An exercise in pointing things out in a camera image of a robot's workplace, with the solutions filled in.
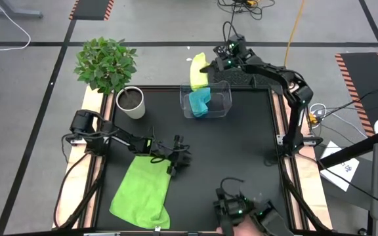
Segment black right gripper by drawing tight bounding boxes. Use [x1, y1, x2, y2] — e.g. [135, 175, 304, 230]
[199, 47, 241, 73]

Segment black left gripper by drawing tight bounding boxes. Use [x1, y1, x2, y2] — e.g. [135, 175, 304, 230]
[156, 134, 193, 178]

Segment lime yellow microfiber towel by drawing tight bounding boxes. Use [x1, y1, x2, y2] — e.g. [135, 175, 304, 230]
[189, 52, 211, 92]

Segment teal microfiber towel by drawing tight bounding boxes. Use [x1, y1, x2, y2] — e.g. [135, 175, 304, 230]
[188, 87, 212, 118]

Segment green microfiber towel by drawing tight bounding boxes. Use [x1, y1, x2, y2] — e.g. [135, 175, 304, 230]
[109, 155, 173, 230]

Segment clear plastic bin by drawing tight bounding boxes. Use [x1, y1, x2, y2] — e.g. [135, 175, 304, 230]
[179, 80, 233, 119]

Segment white plant pot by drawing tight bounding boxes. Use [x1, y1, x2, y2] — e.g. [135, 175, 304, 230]
[115, 85, 146, 120]

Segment person's hand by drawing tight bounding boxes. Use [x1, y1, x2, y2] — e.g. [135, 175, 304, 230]
[217, 216, 265, 236]

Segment light wooden table side board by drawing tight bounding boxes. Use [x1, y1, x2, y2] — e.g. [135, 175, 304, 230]
[270, 85, 333, 230]
[51, 85, 115, 230]

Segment yellow power plug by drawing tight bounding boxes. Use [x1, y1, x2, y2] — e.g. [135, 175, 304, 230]
[306, 112, 320, 125]

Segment black orange-striped floor mat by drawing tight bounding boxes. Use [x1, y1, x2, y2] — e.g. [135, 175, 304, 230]
[335, 52, 378, 138]
[69, 0, 115, 22]

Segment white paper sheet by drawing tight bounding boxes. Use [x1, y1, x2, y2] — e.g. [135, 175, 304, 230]
[320, 140, 360, 193]

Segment black diagonal desk beam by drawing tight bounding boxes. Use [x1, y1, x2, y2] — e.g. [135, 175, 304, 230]
[318, 129, 378, 170]

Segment grey metal desk foot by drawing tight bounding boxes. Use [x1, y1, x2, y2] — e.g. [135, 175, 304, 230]
[0, 0, 44, 19]

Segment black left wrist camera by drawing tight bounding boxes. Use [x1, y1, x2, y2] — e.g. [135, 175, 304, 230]
[158, 143, 177, 158]

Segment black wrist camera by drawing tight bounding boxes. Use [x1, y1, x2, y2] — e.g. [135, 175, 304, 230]
[158, 143, 177, 158]
[228, 34, 248, 53]

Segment black left camera cable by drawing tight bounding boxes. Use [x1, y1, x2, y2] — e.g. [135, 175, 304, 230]
[149, 126, 173, 165]

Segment black camera cable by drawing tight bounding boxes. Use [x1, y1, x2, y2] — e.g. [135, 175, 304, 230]
[149, 126, 173, 165]
[221, 20, 242, 45]

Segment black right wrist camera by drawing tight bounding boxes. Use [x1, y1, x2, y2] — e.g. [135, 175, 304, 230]
[228, 34, 248, 53]

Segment black right camera cable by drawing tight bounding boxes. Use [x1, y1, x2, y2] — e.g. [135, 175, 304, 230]
[221, 20, 242, 45]

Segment black hanging cable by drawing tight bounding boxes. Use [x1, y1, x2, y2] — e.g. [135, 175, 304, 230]
[228, 5, 240, 37]

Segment tangled black floor cables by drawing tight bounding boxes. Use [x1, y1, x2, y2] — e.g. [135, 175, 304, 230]
[217, 0, 276, 21]

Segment yellow hanging cable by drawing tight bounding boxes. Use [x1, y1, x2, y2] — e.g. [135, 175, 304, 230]
[283, 0, 306, 68]

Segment black left arm cable harness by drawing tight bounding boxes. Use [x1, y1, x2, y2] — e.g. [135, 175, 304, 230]
[52, 152, 108, 230]

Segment black arm cable harness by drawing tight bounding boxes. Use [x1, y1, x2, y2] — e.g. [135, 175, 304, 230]
[279, 155, 333, 232]
[52, 152, 108, 230]

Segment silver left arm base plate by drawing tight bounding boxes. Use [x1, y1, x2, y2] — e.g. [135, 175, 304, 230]
[66, 134, 111, 147]

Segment white coiled cable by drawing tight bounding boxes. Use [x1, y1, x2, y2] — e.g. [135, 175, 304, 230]
[308, 103, 369, 138]

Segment black right arm cable harness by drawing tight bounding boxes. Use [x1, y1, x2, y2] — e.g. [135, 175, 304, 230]
[279, 155, 333, 232]

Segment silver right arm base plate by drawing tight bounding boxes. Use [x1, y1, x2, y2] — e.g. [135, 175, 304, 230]
[276, 133, 324, 147]

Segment thin black cable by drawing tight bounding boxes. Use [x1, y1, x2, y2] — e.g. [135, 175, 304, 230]
[320, 85, 378, 119]
[318, 160, 378, 212]

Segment white floor cable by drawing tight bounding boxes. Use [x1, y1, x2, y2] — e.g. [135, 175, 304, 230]
[0, 0, 32, 52]

